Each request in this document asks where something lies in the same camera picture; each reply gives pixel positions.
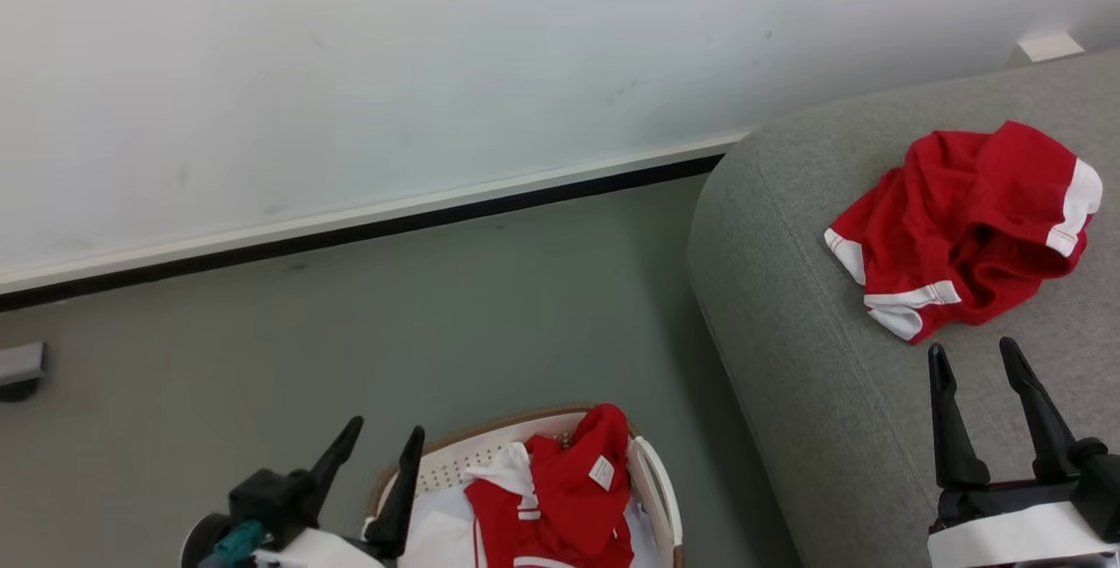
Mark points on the red shirt with white collar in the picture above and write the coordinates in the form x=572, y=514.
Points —
x=569, y=498

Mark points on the white laundry basket brown rim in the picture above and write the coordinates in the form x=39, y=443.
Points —
x=652, y=489

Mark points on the white garment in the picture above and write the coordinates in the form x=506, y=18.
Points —
x=442, y=533

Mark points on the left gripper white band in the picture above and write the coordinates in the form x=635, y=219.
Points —
x=271, y=502

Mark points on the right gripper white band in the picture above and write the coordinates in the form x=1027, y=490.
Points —
x=1024, y=529

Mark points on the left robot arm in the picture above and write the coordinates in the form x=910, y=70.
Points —
x=203, y=542

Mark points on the white wall trim strip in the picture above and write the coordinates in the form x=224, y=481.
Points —
x=350, y=218

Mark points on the grey fabric sofa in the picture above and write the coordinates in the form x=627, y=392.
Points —
x=831, y=428

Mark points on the black caster wheel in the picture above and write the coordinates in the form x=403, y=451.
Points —
x=17, y=391

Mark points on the red shorts with white trim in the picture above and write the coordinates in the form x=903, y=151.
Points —
x=958, y=218

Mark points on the black baseboard strip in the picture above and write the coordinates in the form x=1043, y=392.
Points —
x=350, y=233

